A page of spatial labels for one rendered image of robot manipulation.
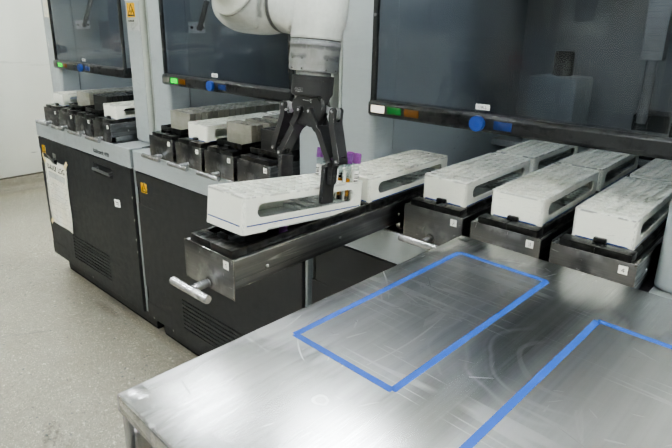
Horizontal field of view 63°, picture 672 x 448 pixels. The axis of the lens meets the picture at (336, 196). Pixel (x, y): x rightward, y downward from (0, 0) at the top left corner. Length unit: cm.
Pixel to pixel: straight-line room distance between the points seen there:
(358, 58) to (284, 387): 88
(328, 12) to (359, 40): 34
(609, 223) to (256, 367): 64
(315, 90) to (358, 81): 34
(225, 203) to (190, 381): 39
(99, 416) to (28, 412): 22
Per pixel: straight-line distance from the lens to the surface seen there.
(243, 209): 87
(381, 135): 130
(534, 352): 65
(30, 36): 446
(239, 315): 170
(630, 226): 100
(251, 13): 103
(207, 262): 92
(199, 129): 170
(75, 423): 195
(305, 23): 96
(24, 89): 445
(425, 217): 112
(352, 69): 130
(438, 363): 60
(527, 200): 104
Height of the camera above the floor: 115
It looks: 17 degrees down
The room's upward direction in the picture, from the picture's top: 1 degrees clockwise
